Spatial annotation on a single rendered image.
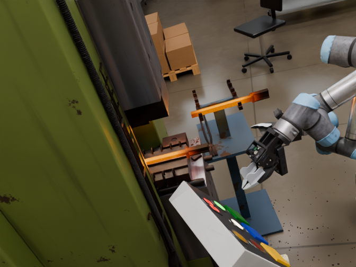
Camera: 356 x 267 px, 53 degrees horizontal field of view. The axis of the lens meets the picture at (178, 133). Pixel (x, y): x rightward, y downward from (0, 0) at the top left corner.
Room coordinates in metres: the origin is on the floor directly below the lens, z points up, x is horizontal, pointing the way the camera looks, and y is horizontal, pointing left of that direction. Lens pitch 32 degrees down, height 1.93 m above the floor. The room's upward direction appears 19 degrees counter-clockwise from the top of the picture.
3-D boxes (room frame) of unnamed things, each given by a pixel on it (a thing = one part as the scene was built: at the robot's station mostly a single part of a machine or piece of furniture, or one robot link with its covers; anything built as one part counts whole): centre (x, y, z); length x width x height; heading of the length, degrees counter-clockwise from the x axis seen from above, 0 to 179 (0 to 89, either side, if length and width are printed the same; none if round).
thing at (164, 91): (1.32, 0.20, 1.32); 0.42 x 0.20 x 0.10; 81
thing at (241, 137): (1.75, -0.26, 0.71); 0.40 x 0.30 x 0.02; 175
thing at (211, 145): (1.88, -0.17, 0.73); 0.60 x 0.04 x 0.01; 176
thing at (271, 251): (0.66, -0.15, 1.01); 0.07 x 0.05 x 0.07; 16
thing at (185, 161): (1.32, 0.20, 0.96); 0.42 x 0.20 x 0.09; 81
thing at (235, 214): (0.85, -0.09, 1.01); 0.07 x 0.05 x 0.07; 16
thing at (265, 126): (1.32, -0.37, 0.97); 0.09 x 0.03 x 0.06; 45
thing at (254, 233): (0.76, -0.12, 1.01); 0.07 x 0.05 x 0.07; 16
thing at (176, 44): (4.87, -0.24, 0.33); 1.12 x 0.80 x 0.66; 168
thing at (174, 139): (1.47, 0.03, 0.95); 0.12 x 0.09 x 0.07; 81
